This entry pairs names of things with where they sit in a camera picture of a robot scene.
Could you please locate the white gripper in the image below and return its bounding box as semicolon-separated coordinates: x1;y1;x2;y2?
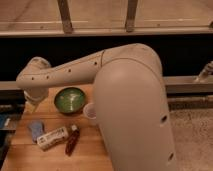
24;88;49;113

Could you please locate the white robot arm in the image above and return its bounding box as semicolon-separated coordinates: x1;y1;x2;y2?
16;43;178;171

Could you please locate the green bowl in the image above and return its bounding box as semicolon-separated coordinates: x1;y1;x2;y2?
54;87;86;114

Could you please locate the white rectangular box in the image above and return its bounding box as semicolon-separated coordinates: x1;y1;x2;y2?
37;126;69;151

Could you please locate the clear plastic cup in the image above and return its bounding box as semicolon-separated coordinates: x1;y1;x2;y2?
83;103;97;125

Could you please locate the red sauce bottle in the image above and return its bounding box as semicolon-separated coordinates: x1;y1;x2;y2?
65;125;80;156

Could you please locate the left wooden post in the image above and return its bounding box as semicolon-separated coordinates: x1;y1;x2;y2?
57;0;73;34

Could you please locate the wooden post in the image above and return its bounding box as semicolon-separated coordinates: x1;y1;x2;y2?
57;0;73;34
125;0;138;32

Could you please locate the right wooden post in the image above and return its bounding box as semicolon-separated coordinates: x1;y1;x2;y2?
125;0;138;32

